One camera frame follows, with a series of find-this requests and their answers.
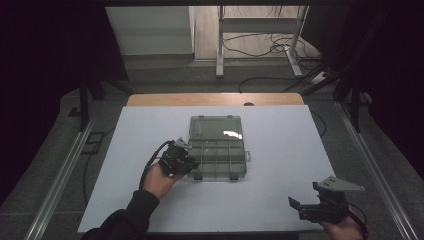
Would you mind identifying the hand-held gripper cable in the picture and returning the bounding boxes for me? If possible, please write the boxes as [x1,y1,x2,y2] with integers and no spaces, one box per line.
[344,202,370,240]
[138,139,176,192]

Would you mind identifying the person's left hand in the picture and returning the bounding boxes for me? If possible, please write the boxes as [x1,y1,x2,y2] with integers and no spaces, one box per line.
[142,162,186,200]

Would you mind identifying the person's right hand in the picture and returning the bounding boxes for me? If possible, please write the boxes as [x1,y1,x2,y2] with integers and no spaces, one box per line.
[316,205,365,240]

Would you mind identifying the white power strip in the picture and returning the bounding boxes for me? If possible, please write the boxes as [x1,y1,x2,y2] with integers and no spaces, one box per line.
[310,71,330,85]

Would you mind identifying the aluminium rail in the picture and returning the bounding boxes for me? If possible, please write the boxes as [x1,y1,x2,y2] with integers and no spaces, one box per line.
[334,101,420,240]
[23,117,96,240]

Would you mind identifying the tangled black floor cables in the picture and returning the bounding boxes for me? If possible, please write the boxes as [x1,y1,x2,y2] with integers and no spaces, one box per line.
[222,31,322,64]

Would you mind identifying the black floor cable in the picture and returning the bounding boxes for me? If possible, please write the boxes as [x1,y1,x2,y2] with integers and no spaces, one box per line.
[237,76,303,94]

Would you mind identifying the white metal desk frame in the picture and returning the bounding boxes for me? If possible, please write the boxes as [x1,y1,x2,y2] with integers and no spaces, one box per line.
[215,5,310,80]

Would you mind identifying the white cabinet panel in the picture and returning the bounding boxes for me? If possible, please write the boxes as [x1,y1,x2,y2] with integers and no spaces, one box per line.
[105,6,196,56]

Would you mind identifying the wooden table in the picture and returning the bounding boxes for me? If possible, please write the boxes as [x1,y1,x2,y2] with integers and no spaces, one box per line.
[126,92,305,108]

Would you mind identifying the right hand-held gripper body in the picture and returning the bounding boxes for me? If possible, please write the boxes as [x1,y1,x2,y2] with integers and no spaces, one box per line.
[297,175,367,224]

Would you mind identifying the white table cover board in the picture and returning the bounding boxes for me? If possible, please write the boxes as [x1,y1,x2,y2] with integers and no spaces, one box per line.
[77,105,336,234]

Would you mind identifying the left hand-held gripper cable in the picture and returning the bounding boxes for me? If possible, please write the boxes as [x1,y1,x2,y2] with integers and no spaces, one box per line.
[138,139,176,192]

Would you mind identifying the thin black table cable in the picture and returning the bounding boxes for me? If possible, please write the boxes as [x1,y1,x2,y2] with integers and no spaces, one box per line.
[309,109,328,138]

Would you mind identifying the right hand-held gripper cable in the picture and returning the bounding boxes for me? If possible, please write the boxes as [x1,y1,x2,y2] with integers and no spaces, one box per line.
[344,202,370,240]

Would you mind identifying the black floor frame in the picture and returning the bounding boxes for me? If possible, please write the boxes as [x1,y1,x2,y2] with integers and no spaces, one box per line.
[81,131,106,155]

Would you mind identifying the clear plastic compartment box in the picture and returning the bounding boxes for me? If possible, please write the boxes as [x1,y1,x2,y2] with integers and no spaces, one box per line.
[185,114,252,182]

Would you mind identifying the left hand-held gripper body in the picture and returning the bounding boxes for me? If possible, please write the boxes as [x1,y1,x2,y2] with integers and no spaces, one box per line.
[158,137,198,177]

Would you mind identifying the black metal stand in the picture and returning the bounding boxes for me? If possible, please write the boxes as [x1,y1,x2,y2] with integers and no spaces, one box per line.
[78,74,135,132]
[299,61,369,133]

